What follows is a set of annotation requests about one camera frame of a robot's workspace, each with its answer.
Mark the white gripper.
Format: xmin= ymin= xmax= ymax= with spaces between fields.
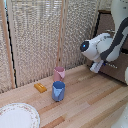
xmin=89 ymin=58 xmax=106 ymax=75

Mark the brown wooden drawer cabinet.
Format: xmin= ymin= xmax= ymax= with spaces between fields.
xmin=86 ymin=9 xmax=128 ymax=85

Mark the pink cup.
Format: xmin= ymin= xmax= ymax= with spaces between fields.
xmin=53 ymin=66 xmax=66 ymax=83

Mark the woven bamboo screen panel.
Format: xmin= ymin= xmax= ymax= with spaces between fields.
xmin=6 ymin=0 xmax=63 ymax=88
xmin=61 ymin=0 xmax=101 ymax=71

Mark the blue cup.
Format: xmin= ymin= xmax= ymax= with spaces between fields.
xmin=51 ymin=80 xmax=66 ymax=103

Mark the yellow rectangular block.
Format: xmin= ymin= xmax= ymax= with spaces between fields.
xmin=33 ymin=82 xmax=48 ymax=94

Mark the white plate with floral rim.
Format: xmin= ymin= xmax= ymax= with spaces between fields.
xmin=0 ymin=102 xmax=41 ymax=128

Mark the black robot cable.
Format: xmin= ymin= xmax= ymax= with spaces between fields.
xmin=105 ymin=18 xmax=128 ymax=62

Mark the wooden screen post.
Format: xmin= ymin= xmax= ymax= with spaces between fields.
xmin=56 ymin=0 xmax=67 ymax=69
xmin=0 ymin=0 xmax=17 ymax=90

